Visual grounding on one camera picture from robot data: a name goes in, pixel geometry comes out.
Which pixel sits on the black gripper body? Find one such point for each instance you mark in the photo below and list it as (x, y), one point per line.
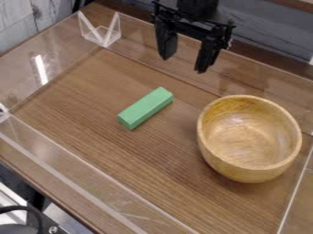
(195, 18)

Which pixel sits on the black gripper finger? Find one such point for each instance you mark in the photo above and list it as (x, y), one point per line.
(166, 39)
(207, 54)

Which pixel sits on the green rectangular block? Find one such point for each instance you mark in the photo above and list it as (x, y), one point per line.
(148, 105)

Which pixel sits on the brown wooden bowl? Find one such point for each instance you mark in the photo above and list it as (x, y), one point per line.
(249, 138)

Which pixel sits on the clear acrylic tray wall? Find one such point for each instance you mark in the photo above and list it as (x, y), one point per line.
(140, 181)

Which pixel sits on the black metal bracket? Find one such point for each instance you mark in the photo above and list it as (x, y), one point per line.
(51, 226)

